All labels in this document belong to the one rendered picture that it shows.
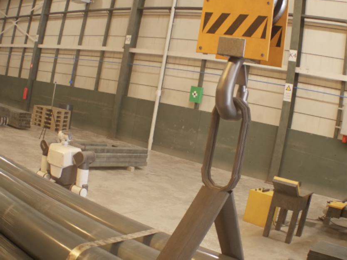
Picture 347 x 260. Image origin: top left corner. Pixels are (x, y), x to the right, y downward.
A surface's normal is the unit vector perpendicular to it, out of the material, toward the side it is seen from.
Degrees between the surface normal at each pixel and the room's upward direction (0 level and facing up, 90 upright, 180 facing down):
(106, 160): 90
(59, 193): 26
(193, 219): 51
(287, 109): 90
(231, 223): 128
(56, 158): 90
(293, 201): 90
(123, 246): 34
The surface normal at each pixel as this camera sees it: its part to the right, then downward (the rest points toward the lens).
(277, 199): -0.61, -0.04
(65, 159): 0.25, 0.04
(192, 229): -0.36, -0.64
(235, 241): -0.57, 0.57
